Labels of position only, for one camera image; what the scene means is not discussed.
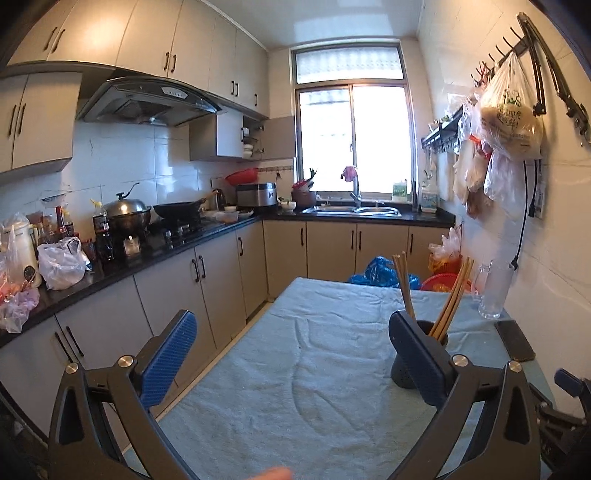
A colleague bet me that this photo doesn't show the grey range hood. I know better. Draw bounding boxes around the grey range hood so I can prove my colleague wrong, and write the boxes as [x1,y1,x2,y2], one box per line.
[78,76,222,127]

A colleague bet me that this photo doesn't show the pink plastic bag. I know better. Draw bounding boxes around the pink plastic bag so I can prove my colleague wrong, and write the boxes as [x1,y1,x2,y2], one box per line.
[0,286,41,334]

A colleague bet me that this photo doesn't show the steel pot with lid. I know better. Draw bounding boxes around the steel pot with lid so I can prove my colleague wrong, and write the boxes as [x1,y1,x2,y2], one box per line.
[102,183,152,232]

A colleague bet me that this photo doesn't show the beige upper kitchen cabinets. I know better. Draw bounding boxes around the beige upper kitchen cabinets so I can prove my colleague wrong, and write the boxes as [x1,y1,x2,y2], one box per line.
[0,0,271,174]

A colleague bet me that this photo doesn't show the beige hanging bags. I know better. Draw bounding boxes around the beige hanging bags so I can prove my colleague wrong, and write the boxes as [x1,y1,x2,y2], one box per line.
[452,92,490,217]

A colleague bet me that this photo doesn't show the brown utensil pot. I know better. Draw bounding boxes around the brown utensil pot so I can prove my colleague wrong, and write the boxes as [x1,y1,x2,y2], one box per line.
[292,168,317,208]

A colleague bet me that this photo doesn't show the silver rice cooker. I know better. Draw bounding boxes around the silver rice cooker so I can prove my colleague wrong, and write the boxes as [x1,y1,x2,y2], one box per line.
[235,183,279,208]

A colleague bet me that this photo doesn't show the bundle of wooden chopsticks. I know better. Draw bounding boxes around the bundle of wooden chopsticks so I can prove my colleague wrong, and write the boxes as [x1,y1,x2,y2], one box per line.
[392,251,475,340]

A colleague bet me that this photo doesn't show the cluster of condiment bottles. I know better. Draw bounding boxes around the cluster of condiment bottles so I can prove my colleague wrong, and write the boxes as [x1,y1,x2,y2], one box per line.
[28,205,75,245]

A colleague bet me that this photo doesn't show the black wall hook rack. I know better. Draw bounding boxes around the black wall hook rack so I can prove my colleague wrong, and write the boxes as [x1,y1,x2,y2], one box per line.
[471,13,591,147]

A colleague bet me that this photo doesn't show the person's left hand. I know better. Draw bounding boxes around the person's left hand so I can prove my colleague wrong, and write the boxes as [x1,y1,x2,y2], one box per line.
[249,466,295,480]

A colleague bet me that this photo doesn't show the black kitchen countertop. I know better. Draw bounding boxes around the black kitchen countertop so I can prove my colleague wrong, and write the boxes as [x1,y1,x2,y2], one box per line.
[0,205,455,349]

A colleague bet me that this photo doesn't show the orange plastic bag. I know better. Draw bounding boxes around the orange plastic bag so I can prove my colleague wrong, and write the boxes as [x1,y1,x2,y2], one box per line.
[428,227,462,275]

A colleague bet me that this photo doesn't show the white thermos jug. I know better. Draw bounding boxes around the white thermos jug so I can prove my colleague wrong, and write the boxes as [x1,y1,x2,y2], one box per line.
[0,222,42,289]

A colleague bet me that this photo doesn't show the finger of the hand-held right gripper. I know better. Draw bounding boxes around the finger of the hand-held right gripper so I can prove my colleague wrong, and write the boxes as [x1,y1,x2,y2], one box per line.
[554,368,585,400]

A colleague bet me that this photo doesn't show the black wok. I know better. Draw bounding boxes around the black wok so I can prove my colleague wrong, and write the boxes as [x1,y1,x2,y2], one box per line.
[153,190,218,220]

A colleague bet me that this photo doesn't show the blue-grey towel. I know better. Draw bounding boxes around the blue-grey towel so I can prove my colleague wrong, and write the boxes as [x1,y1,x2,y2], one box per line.
[124,277,555,480]

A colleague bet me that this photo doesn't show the red plastic basin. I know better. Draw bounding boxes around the red plastic basin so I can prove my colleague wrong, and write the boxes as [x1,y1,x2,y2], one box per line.
[420,272,474,294]

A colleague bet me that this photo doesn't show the white power strip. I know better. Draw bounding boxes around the white power strip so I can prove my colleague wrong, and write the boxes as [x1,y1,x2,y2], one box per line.
[531,159,549,219]

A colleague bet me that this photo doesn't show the red plastic colander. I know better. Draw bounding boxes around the red plastic colander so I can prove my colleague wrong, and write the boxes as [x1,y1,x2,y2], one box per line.
[225,168,260,185]

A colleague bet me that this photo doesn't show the kitchen window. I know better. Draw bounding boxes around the kitchen window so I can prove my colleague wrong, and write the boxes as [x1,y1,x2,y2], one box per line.
[291,44,409,195]

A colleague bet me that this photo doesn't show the blue plastic bag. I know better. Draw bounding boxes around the blue plastic bag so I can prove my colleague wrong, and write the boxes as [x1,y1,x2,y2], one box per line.
[347,255,422,291]

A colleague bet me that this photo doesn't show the dark cylindrical chopstick holder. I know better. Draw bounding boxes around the dark cylindrical chopstick holder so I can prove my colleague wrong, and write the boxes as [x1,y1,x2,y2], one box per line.
[390,318,451,388]

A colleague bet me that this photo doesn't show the dark soy sauce bottle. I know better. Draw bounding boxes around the dark soy sauce bottle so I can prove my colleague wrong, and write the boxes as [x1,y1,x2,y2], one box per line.
[92,199,114,261]

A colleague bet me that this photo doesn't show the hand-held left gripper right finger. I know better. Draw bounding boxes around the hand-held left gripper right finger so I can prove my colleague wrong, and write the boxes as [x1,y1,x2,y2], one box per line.
[388,310,543,480]

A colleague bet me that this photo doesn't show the open dish cabinet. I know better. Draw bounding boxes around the open dish cabinet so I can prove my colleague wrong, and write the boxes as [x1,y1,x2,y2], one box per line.
[189,113,296,162]

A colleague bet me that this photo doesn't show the black wall shelf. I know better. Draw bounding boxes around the black wall shelf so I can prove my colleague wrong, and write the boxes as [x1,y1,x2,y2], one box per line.
[421,105,465,153]

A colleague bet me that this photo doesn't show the white printed plastic bag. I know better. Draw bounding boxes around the white printed plastic bag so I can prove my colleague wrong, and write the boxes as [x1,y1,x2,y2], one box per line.
[478,51,544,161]

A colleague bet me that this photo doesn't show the gas stove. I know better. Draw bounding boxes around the gas stove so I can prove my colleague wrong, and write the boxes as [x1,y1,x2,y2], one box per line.
[139,217,232,245]

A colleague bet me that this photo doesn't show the stainless steel sink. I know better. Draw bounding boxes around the stainless steel sink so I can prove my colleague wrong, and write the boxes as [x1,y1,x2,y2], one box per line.
[302,204,402,217]

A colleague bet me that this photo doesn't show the black power cable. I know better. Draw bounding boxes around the black power cable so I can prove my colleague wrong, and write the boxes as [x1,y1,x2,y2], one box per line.
[510,159,542,271]

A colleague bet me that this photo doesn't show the black smartphone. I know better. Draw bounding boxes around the black smartphone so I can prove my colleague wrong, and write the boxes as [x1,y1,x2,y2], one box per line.
[495,319,536,363]

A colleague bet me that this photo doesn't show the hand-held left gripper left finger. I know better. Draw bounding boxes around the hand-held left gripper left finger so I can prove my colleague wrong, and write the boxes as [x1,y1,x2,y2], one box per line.
[48,309,200,480]

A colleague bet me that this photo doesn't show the clear hanging plastic bag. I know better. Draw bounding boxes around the clear hanging plastic bag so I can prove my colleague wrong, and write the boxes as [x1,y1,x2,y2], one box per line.
[484,150,525,204]

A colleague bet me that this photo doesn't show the clear glass mug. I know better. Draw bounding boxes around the clear glass mug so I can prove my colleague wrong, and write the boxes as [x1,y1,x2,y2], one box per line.
[472,259,515,320]

